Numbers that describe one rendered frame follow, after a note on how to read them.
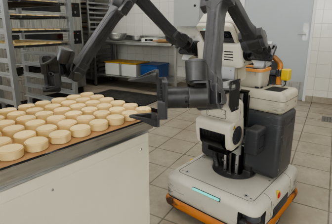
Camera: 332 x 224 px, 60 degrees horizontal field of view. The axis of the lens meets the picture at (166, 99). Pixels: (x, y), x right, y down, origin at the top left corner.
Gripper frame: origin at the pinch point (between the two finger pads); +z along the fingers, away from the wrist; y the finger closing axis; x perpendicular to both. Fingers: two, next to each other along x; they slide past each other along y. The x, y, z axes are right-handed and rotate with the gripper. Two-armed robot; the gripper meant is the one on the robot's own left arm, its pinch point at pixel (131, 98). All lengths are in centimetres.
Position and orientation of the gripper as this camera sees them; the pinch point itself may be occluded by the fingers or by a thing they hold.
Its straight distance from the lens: 75.7
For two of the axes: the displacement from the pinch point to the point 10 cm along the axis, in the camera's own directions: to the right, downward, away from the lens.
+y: 0.0, 9.7, 2.6
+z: -10.0, 0.2, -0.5
